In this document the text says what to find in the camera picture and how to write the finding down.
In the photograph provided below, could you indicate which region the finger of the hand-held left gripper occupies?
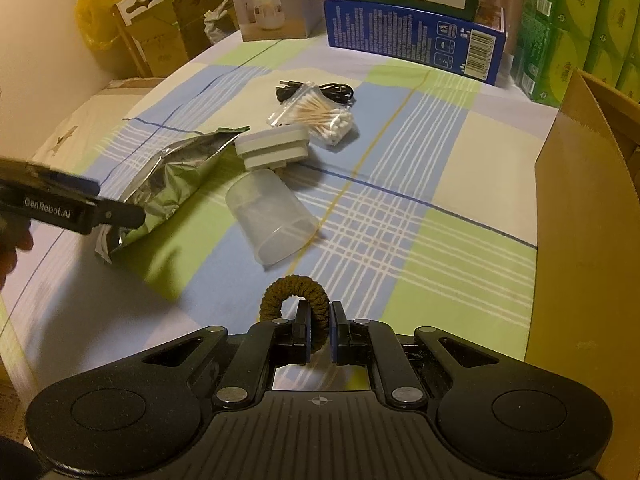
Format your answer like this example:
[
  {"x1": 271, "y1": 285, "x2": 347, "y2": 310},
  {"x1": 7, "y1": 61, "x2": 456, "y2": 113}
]
[
  {"x1": 93, "y1": 196, "x2": 147, "y2": 234},
  {"x1": 0, "y1": 157, "x2": 101, "y2": 195}
]

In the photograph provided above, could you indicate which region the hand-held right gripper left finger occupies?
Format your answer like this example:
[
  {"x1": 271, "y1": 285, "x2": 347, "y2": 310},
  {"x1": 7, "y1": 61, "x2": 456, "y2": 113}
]
[{"x1": 140, "y1": 300, "x2": 314, "y2": 407}]

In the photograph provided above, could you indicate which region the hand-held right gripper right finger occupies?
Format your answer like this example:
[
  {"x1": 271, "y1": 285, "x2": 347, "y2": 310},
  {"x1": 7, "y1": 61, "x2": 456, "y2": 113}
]
[{"x1": 330, "y1": 300, "x2": 502, "y2": 407}]

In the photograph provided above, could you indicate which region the silver foil bag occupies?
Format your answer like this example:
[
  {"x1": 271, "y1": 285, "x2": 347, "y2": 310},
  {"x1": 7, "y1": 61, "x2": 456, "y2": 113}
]
[{"x1": 95, "y1": 127, "x2": 251, "y2": 266}]

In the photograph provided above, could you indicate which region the brown braided bracelet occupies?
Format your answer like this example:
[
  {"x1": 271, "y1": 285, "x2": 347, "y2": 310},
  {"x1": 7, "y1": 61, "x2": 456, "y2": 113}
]
[{"x1": 259, "y1": 275, "x2": 331, "y2": 352}]

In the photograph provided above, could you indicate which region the clear plastic cup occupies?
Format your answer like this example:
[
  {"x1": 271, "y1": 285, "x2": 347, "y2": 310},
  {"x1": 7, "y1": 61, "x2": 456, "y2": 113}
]
[{"x1": 225, "y1": 169, "x2": 321, "y2": 267}]

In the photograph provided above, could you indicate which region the white square lid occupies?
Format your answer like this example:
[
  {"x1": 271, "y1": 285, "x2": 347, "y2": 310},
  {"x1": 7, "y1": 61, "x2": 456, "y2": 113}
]
[{"x1": 235, "y1": 125, "x2": 311, "y2": 171}]

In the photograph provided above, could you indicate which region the bag of cotton swabs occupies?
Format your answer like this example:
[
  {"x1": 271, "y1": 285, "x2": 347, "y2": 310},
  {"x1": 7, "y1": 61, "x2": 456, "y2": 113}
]
[{"x1": 267, "y1": 87, "x2": 356, "y2": 148}]

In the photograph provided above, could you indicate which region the black usb cable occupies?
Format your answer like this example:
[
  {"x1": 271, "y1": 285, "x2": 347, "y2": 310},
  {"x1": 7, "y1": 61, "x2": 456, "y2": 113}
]
[{"x1": 275, "y1": 79, "x2": 356, "y2": 106}]

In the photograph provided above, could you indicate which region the large cardboard box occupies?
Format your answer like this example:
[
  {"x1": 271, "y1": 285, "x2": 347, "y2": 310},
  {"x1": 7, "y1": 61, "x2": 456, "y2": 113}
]
[{"x1": 522, "y1": 67, "x2": 640, "y2": 480}]

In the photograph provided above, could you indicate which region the person's left hand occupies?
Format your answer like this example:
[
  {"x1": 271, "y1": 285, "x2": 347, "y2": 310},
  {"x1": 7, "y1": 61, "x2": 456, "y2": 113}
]
[{"x1": 0, "y1": 231, "x2": 34, "y2": 291}]

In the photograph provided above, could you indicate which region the beige printed bedding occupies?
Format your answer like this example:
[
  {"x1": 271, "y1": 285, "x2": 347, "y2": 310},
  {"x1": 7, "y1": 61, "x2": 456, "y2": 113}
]
[{"x1": 30, "y1": 77, "x2": 166, "y2": 161}]

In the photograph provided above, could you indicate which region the yellow plastic bag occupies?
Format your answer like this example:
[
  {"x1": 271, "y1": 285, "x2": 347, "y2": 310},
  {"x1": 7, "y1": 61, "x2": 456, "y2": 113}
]
[{"x1": 75, "y1": 0, "x2": 131, "y2": 51}]

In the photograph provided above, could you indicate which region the cardboard box with white hanger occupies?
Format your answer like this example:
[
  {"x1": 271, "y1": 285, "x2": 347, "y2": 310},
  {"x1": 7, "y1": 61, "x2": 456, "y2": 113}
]
[{"x1": 116, "y1": 0, "x2": 176, "y2": 78}]

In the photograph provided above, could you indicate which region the checked bedsheet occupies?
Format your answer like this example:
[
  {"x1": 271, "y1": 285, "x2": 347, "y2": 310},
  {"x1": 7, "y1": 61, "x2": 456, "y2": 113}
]
[{"x1": 0, "y1": 25, "x2": 566, "y2": 411}]

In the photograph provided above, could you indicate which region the crumpled clear plastic bag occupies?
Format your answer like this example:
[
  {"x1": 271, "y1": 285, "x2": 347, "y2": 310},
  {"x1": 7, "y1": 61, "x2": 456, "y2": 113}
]
[{"x1": 202, "y1": 7, "x2": 238, "y2": 46}]

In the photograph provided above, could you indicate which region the brown cardboard carton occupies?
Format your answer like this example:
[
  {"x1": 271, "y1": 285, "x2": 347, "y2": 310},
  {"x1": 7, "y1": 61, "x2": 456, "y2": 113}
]
[{"x1": 172, "y1": 0, "x2": 233, "y2": 46}]

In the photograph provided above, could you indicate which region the white humidifier box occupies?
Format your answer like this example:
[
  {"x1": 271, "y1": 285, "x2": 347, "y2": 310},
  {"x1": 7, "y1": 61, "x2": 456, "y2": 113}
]
[{"x1": 224, "y1": 0, "x2": 326, "y2": 43}]

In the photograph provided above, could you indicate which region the blue box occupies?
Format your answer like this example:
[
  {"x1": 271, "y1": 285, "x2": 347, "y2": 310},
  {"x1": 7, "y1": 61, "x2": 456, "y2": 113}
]
[{"x1": 322, "y1": 0, "x2": 508, "y2": 86}]

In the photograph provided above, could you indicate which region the small brown printed box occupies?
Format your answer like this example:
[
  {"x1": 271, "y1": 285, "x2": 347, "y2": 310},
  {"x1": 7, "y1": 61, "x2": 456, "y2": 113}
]
[{"x1": 475, "y1": 5, "x2": 506, "y2": 31}]

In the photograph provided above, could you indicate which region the stack of green tissue packs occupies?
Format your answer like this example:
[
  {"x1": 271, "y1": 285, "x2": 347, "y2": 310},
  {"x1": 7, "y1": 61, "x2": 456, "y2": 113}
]
[{"x1": 510, "y1": 0, "x2": 640, "y2": 108}]

